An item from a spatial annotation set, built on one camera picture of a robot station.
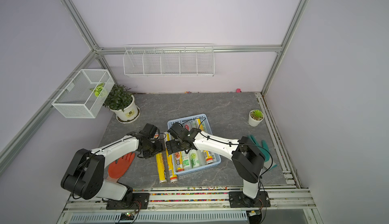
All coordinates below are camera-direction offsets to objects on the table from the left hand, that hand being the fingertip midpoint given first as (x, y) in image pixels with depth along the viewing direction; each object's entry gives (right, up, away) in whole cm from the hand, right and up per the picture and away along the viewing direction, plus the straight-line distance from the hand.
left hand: (160, 152), depth 88 cm
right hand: (+9, +5, -5) cm, 12 cm away
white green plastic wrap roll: (+16, -2, -5) cm, 17 cm away
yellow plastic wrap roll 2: (+28, +1, -7) cm, 29 cm away
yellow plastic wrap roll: (+12, -4, -5) cm, 13 cm away
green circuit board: (-12, -25, -16) cm, 32 cm away
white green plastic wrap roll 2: (+21, -2, -5) cm, 21 cm away
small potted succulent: (+59, +21, +8) cm, 63 cm away
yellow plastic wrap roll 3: (+2, -5, -6) cm, 8 cm away
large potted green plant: (-26, +30, +7) cm, 40 cm away
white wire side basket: (-40, +34, -5) cm, 52 cm away
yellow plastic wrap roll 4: (+7, -3, -5) cm, 10 cm away
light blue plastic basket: (+16, +17, +13) cm, 27 cm away
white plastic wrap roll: (+33, -1, -5) cm, 33 cm away
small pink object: (+55, +41, +36) cm, 78 cm away
